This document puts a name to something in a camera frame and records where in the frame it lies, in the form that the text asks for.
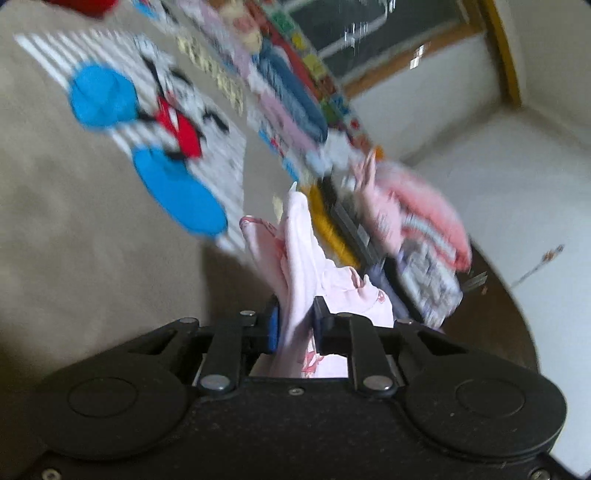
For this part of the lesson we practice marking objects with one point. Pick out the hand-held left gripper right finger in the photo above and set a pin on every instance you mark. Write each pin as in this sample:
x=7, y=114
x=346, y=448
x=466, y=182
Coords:
x=319, y=323

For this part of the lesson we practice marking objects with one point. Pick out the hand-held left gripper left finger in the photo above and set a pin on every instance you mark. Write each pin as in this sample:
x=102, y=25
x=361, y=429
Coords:
x=273, y=325

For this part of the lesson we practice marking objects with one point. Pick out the pink printed pants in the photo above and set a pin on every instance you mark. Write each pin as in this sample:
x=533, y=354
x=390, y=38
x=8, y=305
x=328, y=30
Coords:
x=300, y=258

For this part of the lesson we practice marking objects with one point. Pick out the lavender folded garment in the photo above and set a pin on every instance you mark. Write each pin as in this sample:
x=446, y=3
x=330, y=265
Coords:
x=383, y=281

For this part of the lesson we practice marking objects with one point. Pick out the yellow knit sweater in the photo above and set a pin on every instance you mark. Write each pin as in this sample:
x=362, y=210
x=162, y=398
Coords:
x=328, y=226

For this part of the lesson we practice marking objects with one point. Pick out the black white striped garment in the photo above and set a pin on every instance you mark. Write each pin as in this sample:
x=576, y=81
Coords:
x=355, y=226

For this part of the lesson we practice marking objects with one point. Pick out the pink cartoon folded top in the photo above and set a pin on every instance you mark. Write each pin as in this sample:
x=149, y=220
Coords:
x=378, y=207

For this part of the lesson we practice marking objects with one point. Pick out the pink quilt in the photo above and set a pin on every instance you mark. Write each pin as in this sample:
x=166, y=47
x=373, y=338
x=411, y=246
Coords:
x=429, y=212

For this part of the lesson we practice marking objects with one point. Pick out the cartoon printed blanket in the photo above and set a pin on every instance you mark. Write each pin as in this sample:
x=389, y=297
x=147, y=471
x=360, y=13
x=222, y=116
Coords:
x=69, y=207

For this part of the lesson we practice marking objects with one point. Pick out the colourful headboard panel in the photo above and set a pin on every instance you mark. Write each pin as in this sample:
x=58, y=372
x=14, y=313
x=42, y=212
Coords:
x=323, y=83

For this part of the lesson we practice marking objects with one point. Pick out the window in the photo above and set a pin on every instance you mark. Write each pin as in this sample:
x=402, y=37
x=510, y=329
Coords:
x=369, y=32

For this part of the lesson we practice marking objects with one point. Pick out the orange patterned pillow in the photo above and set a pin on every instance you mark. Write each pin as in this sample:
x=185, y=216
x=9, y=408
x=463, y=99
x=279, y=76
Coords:
x=240, y=23

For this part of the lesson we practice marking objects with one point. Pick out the yellow wooden trim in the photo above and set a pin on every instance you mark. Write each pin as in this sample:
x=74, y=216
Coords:
x=503, y=50

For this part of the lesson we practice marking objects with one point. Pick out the red folded sweater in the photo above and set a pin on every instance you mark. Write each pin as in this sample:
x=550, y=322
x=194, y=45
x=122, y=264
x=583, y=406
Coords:
x=83, y=5

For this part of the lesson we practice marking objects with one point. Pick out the dark wooden bed frame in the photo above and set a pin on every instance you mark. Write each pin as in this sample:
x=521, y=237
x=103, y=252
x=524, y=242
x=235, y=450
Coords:
x=498, y=314

